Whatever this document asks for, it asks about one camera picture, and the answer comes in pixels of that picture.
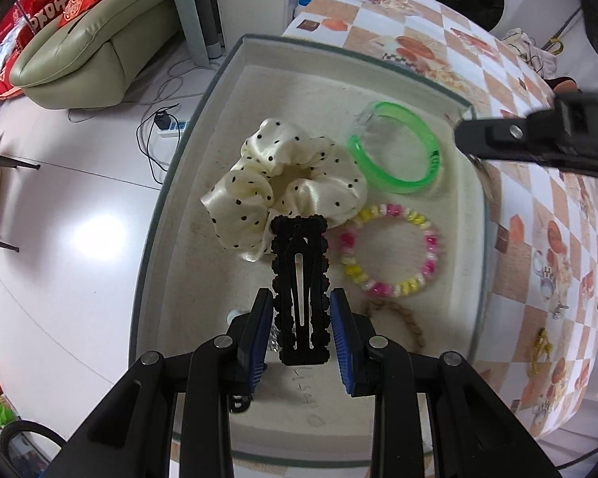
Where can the green translucent bangle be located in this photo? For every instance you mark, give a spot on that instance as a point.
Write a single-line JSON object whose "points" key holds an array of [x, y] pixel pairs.
{"points": [[395, 149]]}

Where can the silver charm brooch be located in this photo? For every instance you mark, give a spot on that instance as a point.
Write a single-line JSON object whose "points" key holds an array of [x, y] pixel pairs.
{"points": [[273, 345]]}

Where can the small black claw clip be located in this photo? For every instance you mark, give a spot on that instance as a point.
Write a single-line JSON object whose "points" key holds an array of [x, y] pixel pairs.
{"points": [[239, 403]]}

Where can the black beaded hair clip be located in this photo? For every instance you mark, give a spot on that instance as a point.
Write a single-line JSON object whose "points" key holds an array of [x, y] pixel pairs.
{"points": [[300, 286]]}

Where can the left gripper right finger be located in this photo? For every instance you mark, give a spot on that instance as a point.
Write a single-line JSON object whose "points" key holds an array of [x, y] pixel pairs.
{"points": [[474, 434]]}

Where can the checkered patterned tablecloth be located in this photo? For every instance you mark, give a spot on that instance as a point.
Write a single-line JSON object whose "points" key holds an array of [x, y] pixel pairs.
{"points": [[546, 221]]}

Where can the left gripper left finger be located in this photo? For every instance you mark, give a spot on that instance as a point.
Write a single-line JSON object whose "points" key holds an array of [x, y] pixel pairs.
{"points": [[129, 433]]}

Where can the small silver charm on table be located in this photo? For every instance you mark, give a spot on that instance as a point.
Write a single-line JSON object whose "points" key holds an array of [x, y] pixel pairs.
{"points": [[560, 311]]}

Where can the green tray with cream lining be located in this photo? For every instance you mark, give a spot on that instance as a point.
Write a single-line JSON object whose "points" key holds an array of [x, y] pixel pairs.
{"points": [[413, 263]]}

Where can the cream polka dot scrunchie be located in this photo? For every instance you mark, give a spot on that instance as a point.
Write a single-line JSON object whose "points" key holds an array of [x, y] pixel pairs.
{"points": [[284, 170]]}

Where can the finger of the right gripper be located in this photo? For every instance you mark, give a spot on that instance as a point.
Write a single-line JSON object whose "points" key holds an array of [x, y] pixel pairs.
{"points": [[564, 136]]}

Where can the white power strip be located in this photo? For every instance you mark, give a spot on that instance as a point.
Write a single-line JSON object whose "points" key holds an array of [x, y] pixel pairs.
{"points": [[169, 126]]}

